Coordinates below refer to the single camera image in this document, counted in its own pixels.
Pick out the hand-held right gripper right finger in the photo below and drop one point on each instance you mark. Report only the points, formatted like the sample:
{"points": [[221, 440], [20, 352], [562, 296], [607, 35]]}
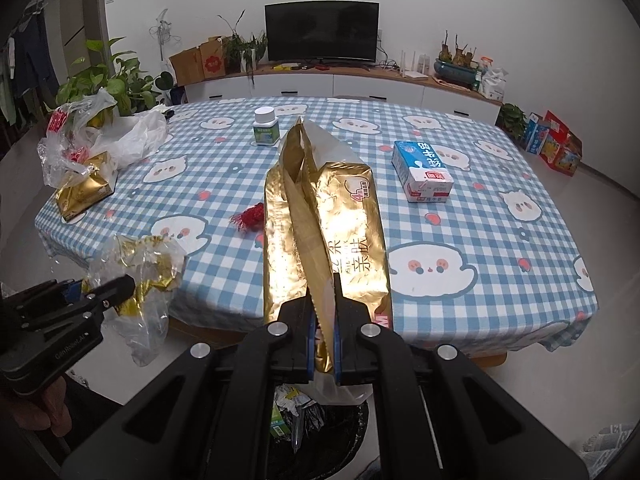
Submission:
{"points": [[339, 360]]}

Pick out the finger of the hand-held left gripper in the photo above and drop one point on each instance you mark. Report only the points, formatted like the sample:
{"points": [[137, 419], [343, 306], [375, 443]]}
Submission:
{"points": [[45, 294], [110, 292]]}

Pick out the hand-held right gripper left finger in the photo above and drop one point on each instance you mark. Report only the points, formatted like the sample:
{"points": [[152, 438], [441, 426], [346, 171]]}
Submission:
{"points": [[311, 355]]}

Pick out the clear plastic wrapper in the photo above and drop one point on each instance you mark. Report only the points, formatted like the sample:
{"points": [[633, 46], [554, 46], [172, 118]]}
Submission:
{"points": [[150, 280]]}

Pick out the black lined trash bin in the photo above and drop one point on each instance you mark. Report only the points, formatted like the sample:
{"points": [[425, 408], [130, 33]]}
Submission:
{"points": [[345, 435]]}

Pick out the large gold bag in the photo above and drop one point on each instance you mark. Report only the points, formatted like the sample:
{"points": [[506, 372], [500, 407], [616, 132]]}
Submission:
{"points": [[345, 240]]}

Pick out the person's left hand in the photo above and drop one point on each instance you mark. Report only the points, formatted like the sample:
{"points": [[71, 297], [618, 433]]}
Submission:
{"points": [[45, 405]]}

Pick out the small gold bag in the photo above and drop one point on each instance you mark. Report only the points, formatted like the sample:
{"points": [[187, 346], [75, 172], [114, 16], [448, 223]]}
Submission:
{"points": [[82, 192]]}

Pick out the clear bag with red print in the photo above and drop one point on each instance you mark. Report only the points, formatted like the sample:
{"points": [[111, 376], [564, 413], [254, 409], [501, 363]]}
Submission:
{"points": [[55, 160]]}

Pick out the red mesh net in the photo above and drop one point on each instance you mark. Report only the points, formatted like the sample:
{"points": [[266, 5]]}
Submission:
{"points": [[250, 216]]}

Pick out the white plastic bag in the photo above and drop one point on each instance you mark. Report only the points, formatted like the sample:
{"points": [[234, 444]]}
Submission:
{"points": [[135, 140]]}

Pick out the blue checked tablecloth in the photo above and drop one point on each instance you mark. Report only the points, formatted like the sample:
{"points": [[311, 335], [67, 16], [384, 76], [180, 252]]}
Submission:
{"points": [[475, 240]]}

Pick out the blue and white milk carton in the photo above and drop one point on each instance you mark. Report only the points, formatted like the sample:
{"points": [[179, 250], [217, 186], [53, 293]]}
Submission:
{"points": [[425, 175]]}

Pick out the large leafy potted plant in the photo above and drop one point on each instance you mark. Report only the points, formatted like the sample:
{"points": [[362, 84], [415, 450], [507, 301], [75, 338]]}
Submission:
{"points": [[115, 85]]}

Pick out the white medicine bottle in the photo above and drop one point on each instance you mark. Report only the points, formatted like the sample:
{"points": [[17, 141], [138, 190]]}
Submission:
{"points": [[265, 132]]}

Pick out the plain brown cardboard box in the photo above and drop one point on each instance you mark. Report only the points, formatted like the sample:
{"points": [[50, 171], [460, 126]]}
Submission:
{"points": [[186, 67]]}

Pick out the hanging clothes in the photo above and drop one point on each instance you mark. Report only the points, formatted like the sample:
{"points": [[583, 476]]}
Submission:
{"points": [[30, 55]]}

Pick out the brown box with red flower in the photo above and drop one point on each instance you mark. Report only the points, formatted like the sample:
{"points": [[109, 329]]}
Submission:
{"points": [[212, 60]]}

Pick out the white television cabinet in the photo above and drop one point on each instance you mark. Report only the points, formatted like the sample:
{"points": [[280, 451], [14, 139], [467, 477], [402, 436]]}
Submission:
{"points": [[350, 85]]}

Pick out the slender potted plant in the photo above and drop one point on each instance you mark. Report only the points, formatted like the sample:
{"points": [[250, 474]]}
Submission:
{"points": [[242, 47]]}

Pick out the grey patterned cloth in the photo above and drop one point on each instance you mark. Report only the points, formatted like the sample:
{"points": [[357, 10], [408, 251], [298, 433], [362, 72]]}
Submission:
{"points": [[612, 440]]}

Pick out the white router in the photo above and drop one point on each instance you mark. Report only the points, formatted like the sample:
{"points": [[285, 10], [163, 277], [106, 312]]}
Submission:
{"points": [[415, 76]]}

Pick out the small potted plant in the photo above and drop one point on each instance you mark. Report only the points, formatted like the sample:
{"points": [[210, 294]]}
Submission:
{"points": [[512, 122]]}

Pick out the colourful printed gift box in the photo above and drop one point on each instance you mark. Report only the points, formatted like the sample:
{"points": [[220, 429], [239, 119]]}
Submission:
{"points": [[567, 157]]}

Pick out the blue bonsai planter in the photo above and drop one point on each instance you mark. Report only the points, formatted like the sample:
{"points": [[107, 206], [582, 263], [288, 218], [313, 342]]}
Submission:
{"points": [[455, 70]]}

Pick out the tall red gift box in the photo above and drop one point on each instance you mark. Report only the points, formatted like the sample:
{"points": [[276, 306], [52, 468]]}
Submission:
{"points": [[556, 132]]}

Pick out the white paper bag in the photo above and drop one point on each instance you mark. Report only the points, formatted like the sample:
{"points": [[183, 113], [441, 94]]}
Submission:
{"points": [[492, 84]]}

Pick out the black television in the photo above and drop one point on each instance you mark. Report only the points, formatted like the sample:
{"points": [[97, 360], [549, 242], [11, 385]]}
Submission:
{"points": [[322, 35]]}

